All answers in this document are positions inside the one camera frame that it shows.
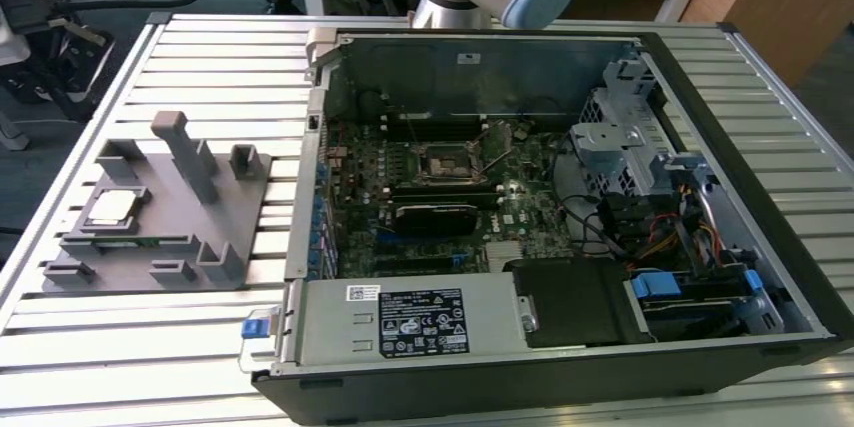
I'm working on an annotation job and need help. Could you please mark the silver CPU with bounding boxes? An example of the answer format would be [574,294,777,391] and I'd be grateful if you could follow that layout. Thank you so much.
[86,190,146,226]

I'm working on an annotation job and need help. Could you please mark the CPU socket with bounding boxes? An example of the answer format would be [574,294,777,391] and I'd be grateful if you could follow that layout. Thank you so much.
[414,141,486,186]

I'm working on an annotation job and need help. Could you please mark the white furniture foot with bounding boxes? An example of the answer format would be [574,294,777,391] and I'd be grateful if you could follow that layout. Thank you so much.
[0,109,32,152]

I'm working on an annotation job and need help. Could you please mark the green RAM stick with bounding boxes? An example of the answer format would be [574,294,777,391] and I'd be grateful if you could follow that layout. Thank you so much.
[92,235,186,249]

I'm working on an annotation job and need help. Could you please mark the grey plastic retention latch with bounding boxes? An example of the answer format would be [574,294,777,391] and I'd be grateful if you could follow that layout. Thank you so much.
[304,26,342,83]

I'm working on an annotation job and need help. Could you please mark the grey parts rack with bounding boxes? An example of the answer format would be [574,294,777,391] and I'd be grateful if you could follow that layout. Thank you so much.
[40,109,276,294]

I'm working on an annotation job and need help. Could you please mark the black RAM slot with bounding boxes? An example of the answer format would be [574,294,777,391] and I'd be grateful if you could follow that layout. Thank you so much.
[379,114,489,127]
[391,184,501,198]
[379,125,489,141]
[394,195,502,211]

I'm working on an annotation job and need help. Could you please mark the black graphics card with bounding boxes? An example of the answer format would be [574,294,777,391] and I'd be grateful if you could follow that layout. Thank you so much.
[391,203,481,239]

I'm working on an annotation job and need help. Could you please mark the black expansion slot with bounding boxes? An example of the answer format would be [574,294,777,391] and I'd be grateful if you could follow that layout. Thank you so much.
[372,257,457,274]

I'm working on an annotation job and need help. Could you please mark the silver power supply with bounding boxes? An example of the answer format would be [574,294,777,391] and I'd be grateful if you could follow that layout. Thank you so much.
[296,274,533,366]

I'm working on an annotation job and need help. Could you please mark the green motherboard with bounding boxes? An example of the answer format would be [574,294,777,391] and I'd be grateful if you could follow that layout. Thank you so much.
[326,119,582,278]

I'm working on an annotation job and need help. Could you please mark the silver chipset heatsink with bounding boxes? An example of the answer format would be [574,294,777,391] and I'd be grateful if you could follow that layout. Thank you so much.
[485,241,526,268]

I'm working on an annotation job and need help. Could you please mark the grey metal drive cage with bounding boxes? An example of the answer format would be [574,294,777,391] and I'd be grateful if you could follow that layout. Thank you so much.
[570,59,675,198]

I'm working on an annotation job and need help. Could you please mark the black plastic shroud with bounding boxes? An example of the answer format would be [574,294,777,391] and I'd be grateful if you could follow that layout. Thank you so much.
[503,256,653,348]

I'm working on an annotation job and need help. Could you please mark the black open PC case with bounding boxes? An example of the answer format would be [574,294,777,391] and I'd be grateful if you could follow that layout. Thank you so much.
[250,25,841,427]

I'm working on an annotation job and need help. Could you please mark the grey plastic drive latch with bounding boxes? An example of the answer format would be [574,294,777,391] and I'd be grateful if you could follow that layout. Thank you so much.
[657,151,709,183]

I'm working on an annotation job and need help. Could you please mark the blue disk carrier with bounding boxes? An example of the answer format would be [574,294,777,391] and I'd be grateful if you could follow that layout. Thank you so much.
[630,269,766,316]

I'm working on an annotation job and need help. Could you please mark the silver metal support bar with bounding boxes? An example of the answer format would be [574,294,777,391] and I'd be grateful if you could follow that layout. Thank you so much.
[693,166,746,268]

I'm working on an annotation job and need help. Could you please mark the wooden cabinet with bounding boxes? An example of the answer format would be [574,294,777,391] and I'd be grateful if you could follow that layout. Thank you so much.
[723,0,854,86]

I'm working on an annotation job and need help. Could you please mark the grey metal disk bay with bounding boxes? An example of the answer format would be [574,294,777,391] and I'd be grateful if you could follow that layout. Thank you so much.
[623,266,789,343]

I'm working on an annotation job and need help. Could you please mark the black cable loop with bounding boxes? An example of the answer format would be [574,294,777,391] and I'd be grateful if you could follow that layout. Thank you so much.
[558,194,629,259]

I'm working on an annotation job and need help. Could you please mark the coloured power wire bundle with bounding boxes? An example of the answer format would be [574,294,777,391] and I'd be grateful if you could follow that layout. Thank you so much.
[626,186,729,273]

